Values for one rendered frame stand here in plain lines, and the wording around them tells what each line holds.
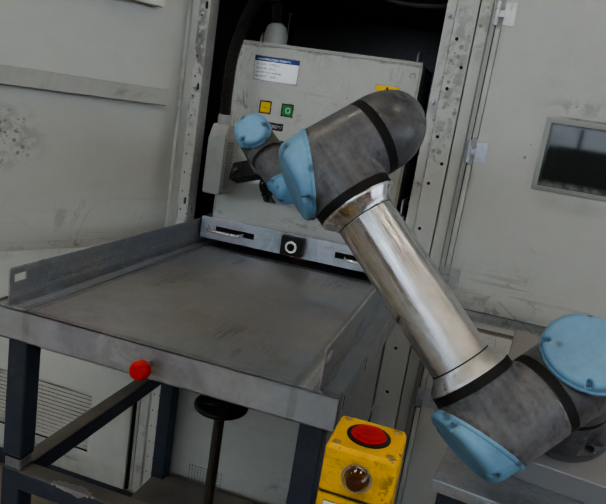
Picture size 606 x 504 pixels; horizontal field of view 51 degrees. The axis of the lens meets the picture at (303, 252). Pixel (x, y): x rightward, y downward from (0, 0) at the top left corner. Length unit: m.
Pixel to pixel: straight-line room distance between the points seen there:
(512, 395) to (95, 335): 0.65
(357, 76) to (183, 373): 0.89
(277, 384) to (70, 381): 1.16
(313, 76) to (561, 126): 0.60
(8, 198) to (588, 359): 1.21
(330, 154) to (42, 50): 0.86
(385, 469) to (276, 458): 1.14
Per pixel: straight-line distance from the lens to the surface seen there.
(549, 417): 0.86
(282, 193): 1.25
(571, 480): 1.07
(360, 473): 0.71
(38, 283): 1.23
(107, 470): 2.09
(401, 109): 0.90
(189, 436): 1.92
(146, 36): 1.67
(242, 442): 1.85
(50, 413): 2.13
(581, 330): 0.90
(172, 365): 1.03
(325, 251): 1.64
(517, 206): 1.52
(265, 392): 0.98
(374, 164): 0.87
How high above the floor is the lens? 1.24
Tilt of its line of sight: 13 degrees down
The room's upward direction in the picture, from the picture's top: 9 degrees clockwise
